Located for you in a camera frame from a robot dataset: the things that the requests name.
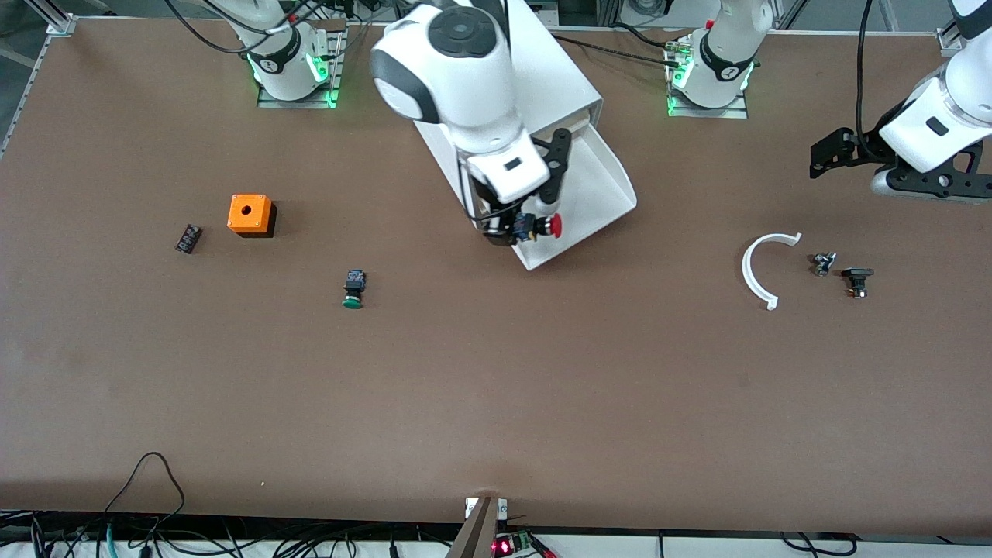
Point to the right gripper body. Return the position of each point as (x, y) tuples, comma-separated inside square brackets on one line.
[(496, 219)]

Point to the red push button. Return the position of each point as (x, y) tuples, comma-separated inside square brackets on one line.
[(542, 226)]

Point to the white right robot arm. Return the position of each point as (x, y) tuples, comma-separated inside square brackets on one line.
[(457, 77)]

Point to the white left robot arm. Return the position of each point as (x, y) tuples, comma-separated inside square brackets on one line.
[(725, 85)]

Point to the white drawer cabinet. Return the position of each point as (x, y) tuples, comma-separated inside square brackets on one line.
[(566, 70)]

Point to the green push button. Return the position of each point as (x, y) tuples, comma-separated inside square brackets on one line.
[(353, 289)]

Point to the small grey metal part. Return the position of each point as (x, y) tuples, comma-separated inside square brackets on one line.
[(823, 263)]

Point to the white curved plastic piece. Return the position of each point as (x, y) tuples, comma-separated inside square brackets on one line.
[(750, 275)]

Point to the orange box with hole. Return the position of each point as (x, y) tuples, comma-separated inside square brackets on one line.
[(249, 212)]

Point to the small black terminal block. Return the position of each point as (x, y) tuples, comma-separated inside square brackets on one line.
[(188, 238)]

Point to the circuit board with red LED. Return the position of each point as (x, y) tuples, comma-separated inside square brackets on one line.
[(515, 544)]

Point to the aluminium frame corner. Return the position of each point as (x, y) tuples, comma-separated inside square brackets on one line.
[(60, 25), (947, 37)]

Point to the black button switch part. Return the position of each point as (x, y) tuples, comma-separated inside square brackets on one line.
[(856, 279)]

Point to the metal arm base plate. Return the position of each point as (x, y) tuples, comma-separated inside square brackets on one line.
[(337, 62), (709, 111)]

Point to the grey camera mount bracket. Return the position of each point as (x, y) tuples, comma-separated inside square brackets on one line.
[(477, 535)]

